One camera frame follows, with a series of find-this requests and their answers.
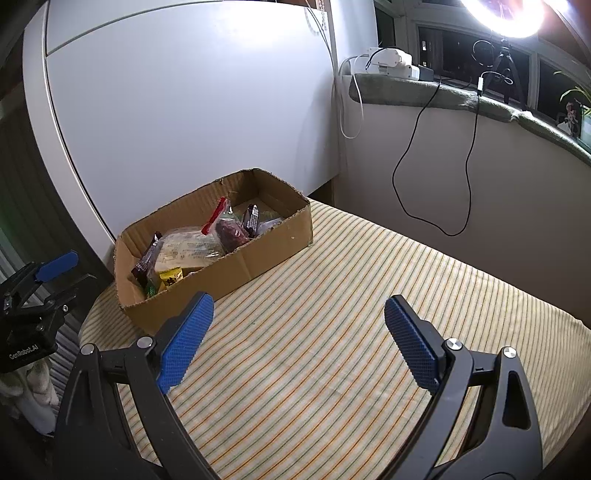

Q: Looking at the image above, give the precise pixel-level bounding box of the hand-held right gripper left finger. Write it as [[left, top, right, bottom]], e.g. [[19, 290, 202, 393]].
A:
[[53, 292, 220, 480]]

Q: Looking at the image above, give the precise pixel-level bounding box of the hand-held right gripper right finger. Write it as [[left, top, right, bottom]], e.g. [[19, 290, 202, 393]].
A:
[[383, 294, 543, 480]]

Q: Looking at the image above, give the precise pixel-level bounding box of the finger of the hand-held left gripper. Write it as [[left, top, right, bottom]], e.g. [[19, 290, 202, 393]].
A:
[[51, 275, 98, 309], [36, 251, 79, 282]]

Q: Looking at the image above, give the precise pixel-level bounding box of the yellow snack packet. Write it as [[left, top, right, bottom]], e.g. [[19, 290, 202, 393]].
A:
[[159, 267, 184, 294]]

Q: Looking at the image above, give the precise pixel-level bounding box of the brown chocolate bar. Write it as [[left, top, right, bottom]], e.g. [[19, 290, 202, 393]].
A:
[[242, 204, 260, 238], [131, 232, 164, 287]]

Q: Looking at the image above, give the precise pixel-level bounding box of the clear zip bag of biscuits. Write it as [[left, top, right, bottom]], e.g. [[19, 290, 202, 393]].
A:
[[154, 226, 227, 273]]

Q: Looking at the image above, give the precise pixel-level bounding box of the cardboard box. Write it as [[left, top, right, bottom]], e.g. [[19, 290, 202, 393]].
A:
[[113, 168, 314, 337]]

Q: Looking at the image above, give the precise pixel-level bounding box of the clear bag of red dates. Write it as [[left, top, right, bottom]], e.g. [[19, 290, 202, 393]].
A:
[[202, 197, 252, 254]]

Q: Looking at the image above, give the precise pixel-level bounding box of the striped yellow blanket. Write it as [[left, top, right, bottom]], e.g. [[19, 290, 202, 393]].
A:
[[78, 198, 591, 480]]

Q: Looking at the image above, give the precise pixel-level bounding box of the white wardrobe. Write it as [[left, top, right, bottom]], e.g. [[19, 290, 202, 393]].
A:
[[23, 0, 342, 250]]

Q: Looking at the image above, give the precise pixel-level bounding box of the grey windowsill mat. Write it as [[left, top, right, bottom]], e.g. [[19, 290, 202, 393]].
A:
[[348, 74, 591, 167]]

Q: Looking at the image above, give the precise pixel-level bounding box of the small figurine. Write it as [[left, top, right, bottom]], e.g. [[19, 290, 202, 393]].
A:
[[556, 100, 583, 137]]

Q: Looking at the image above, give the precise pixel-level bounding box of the potted spider plant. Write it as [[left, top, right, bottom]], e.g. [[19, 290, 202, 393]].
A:
[[554, 71, 591, 153]]

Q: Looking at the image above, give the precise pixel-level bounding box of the white electronic device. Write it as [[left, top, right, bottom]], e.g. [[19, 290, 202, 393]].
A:
[[353, 46, 420, 80]]

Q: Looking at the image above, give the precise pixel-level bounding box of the window with grey frames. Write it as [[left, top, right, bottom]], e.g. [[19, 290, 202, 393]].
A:
[[374, 0, 591, 121]]

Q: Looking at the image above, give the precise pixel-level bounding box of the black power cable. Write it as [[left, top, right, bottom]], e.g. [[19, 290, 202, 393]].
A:
[[392, 71, 485, 237]]

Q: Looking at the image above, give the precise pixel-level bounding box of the white cable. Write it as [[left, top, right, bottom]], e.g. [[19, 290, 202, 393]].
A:
[[339, 55, 370, 139]]

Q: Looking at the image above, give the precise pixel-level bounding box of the black ring light tripod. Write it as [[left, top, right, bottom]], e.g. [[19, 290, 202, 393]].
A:
[[492, 39, 527, 112]]

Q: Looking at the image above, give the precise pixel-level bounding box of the white hanging cord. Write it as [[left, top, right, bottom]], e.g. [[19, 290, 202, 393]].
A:
[[305, 0, 333, 51]]

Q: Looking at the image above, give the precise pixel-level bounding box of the white ring light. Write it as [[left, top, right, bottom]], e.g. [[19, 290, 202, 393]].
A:
[[457, 0, 571, 40]]

